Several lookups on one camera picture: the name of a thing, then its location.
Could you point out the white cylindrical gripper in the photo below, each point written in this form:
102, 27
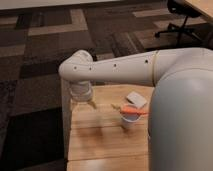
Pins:
81, 92

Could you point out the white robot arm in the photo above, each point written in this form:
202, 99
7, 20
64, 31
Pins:
180, 123

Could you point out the white sponge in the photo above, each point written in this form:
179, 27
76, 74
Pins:
138, 100

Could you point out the orange carrot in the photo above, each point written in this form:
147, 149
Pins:
129, 109

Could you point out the small white cup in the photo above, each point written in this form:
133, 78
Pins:
128, 120

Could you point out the wooden desk in background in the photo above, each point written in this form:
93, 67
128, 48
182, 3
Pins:
205, 7

